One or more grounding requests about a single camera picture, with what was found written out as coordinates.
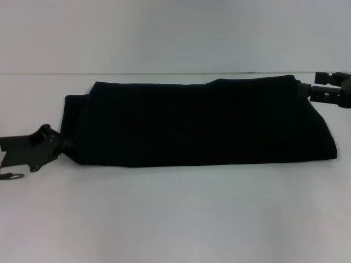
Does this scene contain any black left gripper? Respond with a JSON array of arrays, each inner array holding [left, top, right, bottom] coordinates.
[[0, 123, 75, 174]]

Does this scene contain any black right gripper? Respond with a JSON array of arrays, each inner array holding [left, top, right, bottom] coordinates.
[[297, 71, 351, 109]]

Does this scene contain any black t-shirt with FREE print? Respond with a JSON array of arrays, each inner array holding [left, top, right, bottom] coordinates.
[[61, 74, 338, 167]]

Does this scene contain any thin black cable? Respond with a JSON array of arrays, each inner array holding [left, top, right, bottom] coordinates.
[[0, 171, 26, 182]]

